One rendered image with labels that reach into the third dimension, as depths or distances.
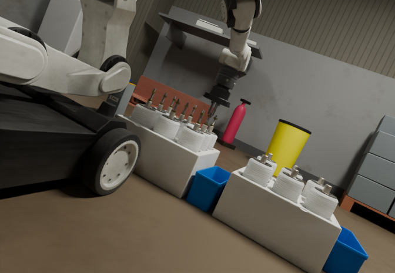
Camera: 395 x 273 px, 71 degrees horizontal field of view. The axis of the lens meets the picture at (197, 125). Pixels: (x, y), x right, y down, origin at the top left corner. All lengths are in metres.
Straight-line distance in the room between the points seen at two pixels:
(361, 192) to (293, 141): 0.77
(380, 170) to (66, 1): 3.87
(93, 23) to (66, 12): 2.92
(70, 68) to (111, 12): 0.21
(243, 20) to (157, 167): 0.62
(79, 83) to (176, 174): 0.47
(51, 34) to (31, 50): 3.22
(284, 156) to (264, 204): 1.94
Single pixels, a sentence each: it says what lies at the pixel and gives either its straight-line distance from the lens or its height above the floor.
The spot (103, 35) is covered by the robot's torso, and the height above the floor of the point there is 0.43.
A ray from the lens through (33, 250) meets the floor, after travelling 0.61.
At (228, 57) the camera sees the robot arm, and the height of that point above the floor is 0.58.
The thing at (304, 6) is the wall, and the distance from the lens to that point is 4.33.
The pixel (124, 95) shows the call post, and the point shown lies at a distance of 1.28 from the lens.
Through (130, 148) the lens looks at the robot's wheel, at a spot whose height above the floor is 0.15.
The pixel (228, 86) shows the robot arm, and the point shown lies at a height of 0.47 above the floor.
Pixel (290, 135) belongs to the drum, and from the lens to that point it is 2.91.
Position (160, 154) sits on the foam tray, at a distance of 1.08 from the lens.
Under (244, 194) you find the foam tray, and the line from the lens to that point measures 1.02.
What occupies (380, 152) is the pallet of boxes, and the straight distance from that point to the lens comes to 3.12.
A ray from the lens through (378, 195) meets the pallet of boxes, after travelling 3.12.
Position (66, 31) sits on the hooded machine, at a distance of 3.80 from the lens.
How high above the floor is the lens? 0.36
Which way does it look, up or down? 4 degrees down
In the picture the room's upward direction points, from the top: 24 degrees clockwise
